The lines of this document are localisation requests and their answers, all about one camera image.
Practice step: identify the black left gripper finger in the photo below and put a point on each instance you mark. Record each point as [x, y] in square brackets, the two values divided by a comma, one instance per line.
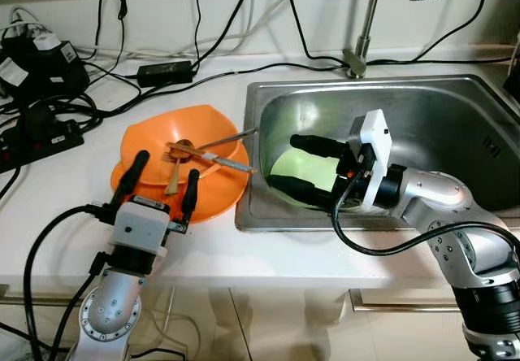
[192, 192]
[130, 178]

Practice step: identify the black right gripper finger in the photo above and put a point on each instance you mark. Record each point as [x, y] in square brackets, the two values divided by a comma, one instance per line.
[317, 145]
[296, 190]

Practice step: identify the light green plate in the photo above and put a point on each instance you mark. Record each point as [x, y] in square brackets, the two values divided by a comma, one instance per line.
[301, 166]

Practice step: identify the gold metal spoon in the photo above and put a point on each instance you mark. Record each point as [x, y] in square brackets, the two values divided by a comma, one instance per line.
[185, 145]

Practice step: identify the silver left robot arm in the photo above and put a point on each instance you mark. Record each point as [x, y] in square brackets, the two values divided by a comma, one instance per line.
[110, 312]

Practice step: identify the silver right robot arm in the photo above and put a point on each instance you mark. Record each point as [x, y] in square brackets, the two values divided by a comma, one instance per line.
[431, 190]

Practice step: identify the orange plastic plate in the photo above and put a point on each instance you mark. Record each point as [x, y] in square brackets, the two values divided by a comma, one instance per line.
[215, 202]

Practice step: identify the steel sink faucet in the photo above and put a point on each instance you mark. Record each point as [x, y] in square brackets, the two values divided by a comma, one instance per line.
[356, 64]

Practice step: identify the black power strip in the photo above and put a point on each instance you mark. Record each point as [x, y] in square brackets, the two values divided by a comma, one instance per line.
[49, 137]

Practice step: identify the black power adapter brick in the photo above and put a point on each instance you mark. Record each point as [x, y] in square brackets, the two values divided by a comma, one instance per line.
[166, 73]

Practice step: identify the stainless steel sink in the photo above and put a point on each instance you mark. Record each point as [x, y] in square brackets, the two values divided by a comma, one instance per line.
[455, 117]

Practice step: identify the black labelled battery charger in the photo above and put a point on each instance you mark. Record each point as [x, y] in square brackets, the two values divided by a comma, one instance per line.
[41, 72]

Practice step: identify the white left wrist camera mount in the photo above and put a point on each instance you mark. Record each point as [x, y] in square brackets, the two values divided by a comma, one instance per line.
[138, 227]

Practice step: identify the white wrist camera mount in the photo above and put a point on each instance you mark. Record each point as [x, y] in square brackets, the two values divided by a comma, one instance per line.
[138, 227]
[374, 133]

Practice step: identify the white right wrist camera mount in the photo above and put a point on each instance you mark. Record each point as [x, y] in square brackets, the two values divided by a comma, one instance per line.
[374, 133]

